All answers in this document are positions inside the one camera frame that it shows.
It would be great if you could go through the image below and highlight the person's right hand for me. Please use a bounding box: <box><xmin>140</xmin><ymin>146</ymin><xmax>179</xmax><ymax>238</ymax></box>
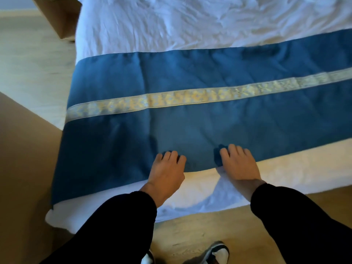
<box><xmin>219</xmin><ymin>144</ymin><xmax>262</xmax><ymax>182</ymax></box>

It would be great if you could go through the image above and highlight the person's left hand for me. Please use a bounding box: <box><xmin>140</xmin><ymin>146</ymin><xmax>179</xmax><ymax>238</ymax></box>
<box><xmin>148</xmin><ymin>151</ymin><xmax>187</xmax><ymax>202</ymax></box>

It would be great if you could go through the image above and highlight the blue bed runner gold stripe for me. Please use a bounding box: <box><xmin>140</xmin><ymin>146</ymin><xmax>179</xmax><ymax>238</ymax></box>
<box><xmin>50</xmin><ymin>29</ymin><xmax>352</xmax><ymax>208</ymax></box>

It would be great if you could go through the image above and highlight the person's right forearm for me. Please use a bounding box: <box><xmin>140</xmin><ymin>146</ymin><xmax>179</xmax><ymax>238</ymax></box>
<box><xmin>233</xmin><ymin>179</ymin><xmax>352</xmax><ymax>264</ymax></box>

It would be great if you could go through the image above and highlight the person's left forearm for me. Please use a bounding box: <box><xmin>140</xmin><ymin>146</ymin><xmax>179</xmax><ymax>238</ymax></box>
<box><xmin>41</xmin><ymin>182</ymin><xmax>158</xmax><ymax>264</ymax></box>

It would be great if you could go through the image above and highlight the black white sneaker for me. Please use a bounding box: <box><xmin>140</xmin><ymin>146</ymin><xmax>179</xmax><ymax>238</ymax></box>
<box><xmin>189</xmin><ymin>241</ymin><xmax>230</xmax><ymax>264</ymax></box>
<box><xmin>141</xmin><ymin>250</ymin><xmax>155</xmax><ymax>264</ymax></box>

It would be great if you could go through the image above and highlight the brown wooden cabinet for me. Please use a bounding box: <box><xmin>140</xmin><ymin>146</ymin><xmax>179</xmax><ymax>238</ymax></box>
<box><xmin>0</xmin><ymin>92</ymin><xmax>75</xmax><ymax>264</ymax></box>

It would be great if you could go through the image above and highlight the white bed duvet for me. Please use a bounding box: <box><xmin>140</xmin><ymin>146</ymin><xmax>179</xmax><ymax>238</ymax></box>
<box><xmin>45</xmin><ymin>0</ymin><xmax>352</xmax><ymax>234</ymax></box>

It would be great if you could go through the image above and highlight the brown wooden nightstand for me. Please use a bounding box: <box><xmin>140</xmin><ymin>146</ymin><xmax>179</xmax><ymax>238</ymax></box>
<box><xmin>31</xmin><ymin>0</ymin><xmax>82</xmax><ymax>41</ymax></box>

